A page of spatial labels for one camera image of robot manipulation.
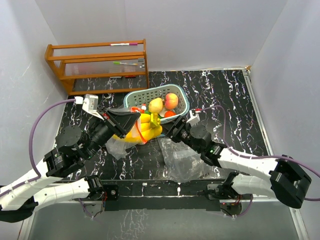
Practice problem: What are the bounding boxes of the pink white marker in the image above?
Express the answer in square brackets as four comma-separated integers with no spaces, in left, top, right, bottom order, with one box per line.
[110,42,138,47]

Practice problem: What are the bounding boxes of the orange peach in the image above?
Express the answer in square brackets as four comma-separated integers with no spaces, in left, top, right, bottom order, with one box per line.
[164,93,179,110]

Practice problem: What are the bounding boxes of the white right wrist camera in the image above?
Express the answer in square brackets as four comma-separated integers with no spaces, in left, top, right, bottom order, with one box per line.
[186,109,200,128]

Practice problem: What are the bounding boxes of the black metal base rail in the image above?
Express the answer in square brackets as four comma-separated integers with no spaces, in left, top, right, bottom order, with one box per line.
[75,179,256,217]

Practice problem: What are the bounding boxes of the yellow pear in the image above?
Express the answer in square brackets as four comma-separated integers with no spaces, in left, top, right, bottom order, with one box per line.
[148,97,164,114]

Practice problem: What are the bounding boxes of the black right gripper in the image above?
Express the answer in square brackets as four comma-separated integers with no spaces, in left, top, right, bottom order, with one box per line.
[155,115,202,154]

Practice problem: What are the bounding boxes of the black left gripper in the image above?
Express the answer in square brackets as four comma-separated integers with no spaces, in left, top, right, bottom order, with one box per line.
[82,106,142,159]

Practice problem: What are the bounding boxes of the yellow bananas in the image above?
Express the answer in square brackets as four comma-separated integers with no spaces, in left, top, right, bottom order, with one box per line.
[112,113,163,144]

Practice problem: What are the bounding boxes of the orange carrot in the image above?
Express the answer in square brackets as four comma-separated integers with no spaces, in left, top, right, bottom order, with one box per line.
[164,110,176,118]

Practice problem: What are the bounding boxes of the wooden rack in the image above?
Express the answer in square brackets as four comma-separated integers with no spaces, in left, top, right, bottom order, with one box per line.
[44,39,150,96]

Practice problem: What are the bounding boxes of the clear zip bag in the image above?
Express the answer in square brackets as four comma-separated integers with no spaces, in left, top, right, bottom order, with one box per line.
[105,105,166,161]
[157,137,221,183]

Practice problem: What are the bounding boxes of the teal plastic basket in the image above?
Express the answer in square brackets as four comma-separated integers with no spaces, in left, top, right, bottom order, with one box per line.
[123,84,190,124]

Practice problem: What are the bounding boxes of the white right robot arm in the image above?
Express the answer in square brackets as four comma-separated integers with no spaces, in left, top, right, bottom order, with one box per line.
[162,116,312,209]

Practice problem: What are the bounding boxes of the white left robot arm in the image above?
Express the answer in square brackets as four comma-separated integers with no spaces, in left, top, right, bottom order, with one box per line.
[0,108,141,223]

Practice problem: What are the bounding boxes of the green white marker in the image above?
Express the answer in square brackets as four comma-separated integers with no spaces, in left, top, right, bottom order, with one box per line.
[113,61,138,66]

